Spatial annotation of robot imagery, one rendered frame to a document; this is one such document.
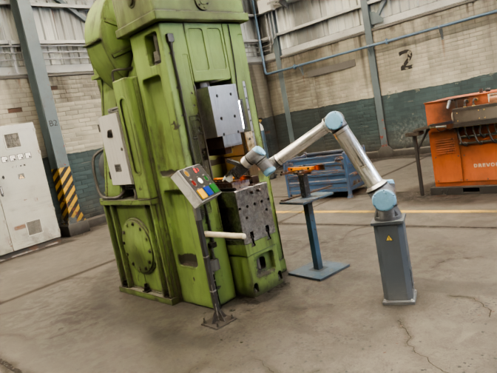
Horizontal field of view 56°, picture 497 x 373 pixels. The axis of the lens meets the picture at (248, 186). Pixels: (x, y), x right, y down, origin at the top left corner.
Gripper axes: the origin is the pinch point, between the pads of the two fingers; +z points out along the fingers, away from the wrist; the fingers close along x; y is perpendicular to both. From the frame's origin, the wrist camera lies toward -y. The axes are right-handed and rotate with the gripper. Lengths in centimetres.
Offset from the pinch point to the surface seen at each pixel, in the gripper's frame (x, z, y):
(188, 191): -27.2, 14.0, -5.9
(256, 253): 40, 37, 60
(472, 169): 348, -124, 159
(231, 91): 52, -30, -56
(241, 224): 30, 26, 34
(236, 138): 48, -9, -24
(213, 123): 31, -9, -43
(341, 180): 414, 35, 72
